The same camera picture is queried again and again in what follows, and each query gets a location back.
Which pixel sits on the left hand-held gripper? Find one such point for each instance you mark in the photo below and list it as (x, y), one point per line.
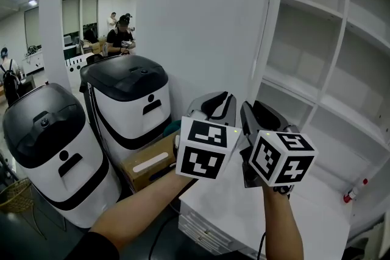
(201, 161)

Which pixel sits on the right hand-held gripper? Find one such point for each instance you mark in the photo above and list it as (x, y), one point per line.
(289, 167)

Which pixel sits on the white cabinet glass door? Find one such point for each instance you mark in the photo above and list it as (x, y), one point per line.
(270, 9)

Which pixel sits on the person's left forearm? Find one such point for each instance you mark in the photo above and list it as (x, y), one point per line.
(137, 210)

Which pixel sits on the person's right forearm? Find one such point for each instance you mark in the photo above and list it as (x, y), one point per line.
(281, 222)

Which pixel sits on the white shelf cabinet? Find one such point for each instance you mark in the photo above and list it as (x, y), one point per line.
(335, 70)

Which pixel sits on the teal rounded object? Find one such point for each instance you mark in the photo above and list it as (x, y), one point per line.
(172, 128)

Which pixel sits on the white delivery robot black lid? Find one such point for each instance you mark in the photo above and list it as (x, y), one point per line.
(131, 125)
(79, 185)

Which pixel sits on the brown cardboard box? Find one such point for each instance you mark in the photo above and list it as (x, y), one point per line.
(146, 167)

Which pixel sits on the clear bottle with red cap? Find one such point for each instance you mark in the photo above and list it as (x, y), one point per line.
(355, 191)

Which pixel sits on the person's black sleeve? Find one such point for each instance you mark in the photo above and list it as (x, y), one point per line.
(94, 248)

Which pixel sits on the wicker basket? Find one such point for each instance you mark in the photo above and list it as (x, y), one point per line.
(15, 196)

